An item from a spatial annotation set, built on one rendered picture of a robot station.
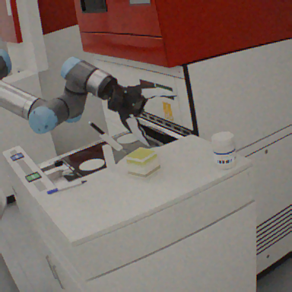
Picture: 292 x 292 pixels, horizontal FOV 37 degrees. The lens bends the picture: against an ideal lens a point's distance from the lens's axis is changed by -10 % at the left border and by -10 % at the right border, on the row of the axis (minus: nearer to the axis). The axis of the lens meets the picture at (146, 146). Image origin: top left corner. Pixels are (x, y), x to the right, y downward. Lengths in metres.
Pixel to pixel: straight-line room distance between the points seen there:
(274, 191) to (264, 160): 0.19
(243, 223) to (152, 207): 0.38
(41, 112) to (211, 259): 0.71
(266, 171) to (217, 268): 0.64
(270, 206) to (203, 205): 0.81
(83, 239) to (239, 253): 0.60
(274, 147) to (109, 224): 1.00
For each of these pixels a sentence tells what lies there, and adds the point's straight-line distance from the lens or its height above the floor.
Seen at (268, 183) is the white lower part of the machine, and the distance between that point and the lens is 2.06.
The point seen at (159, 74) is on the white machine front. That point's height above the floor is 1.16.
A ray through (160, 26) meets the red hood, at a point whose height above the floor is 1.38.
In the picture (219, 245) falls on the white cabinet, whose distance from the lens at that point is 1.49.
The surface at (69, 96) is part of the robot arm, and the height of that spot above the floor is 1.26.
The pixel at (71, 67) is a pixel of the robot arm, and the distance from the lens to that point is 1.34.
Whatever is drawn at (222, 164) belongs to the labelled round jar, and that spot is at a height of 0.98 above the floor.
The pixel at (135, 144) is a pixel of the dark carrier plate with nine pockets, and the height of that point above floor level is 0.90.
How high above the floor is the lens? 1.60
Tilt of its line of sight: 22 degrees down
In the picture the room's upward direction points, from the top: 11 degrees counter-clockwise
